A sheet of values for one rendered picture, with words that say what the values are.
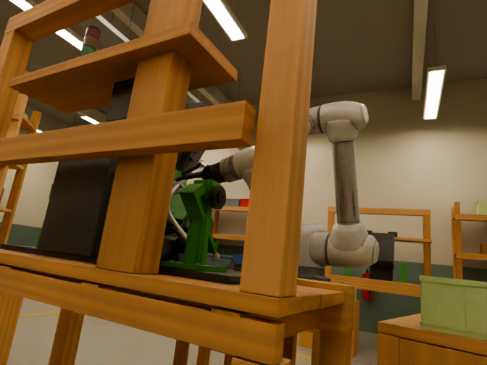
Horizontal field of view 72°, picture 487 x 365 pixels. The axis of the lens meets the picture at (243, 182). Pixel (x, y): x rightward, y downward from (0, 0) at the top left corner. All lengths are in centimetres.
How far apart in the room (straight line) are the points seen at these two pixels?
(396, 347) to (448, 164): 577
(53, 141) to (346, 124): 111
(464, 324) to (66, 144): 134
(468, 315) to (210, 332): 86
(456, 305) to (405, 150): 579
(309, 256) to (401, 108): 590
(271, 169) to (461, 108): 672
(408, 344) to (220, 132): 93
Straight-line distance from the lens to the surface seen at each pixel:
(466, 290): 132
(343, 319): 120
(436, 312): 132
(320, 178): 700
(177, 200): 135
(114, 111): 123
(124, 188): 96
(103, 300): 95
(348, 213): 157
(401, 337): 134
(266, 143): 73
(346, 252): 159
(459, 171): 690
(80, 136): 109
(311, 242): 164
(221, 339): 73
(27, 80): 153
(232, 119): 73
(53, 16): 176
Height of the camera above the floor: 94
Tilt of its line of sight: 13 degrees up
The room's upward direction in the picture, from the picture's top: 7 degrees clockwise
